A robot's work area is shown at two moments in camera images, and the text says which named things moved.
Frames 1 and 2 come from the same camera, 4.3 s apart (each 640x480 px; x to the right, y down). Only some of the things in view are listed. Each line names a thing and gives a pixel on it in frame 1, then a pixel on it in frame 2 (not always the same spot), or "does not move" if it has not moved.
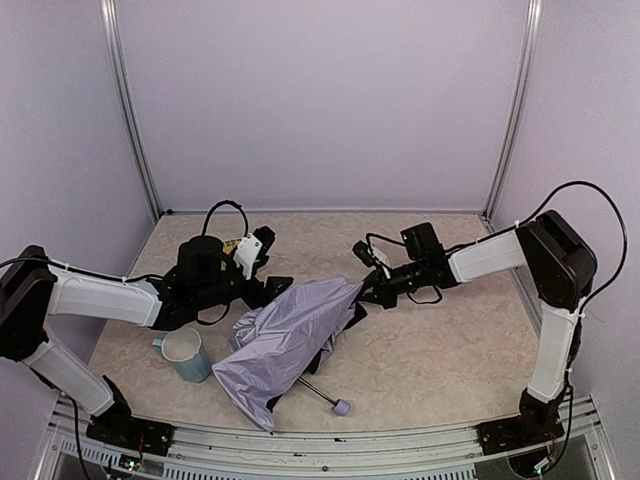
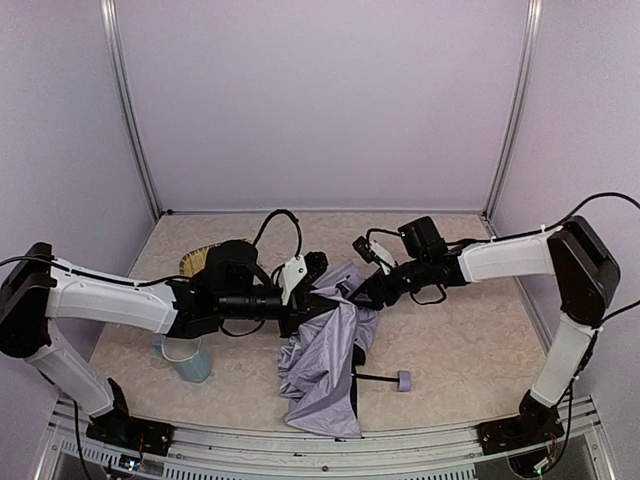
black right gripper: (377, 288) does not move
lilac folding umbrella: (280, 344) to (318, 369)
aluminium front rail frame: (208, 453) does not move
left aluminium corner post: (108, 14) does not move
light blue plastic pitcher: (183, 347) does not move
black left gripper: (257, 288) to (293, 310)
